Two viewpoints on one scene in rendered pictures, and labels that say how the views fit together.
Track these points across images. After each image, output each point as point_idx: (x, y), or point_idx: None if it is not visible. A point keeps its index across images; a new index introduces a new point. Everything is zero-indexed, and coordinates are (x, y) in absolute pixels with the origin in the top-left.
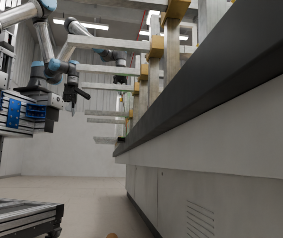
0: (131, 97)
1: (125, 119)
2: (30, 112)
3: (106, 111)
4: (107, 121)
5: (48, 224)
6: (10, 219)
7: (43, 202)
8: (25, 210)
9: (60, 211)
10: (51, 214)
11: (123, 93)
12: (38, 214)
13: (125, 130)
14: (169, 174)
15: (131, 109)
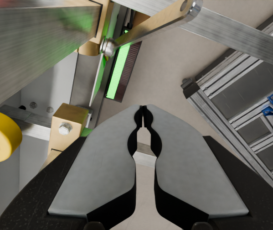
0: (64, 2)
1: (81, 128)
2: None
3: (233, 19)
4: (149, 148)
5: (203, 74)
6: (272, 31)
7: (206, 117)
8: (246, 63)
9: (190, 90)
10: (204, 79)
11: None
12: (227, 65)
13: (95, 91)
14: None
15: (89, 2)
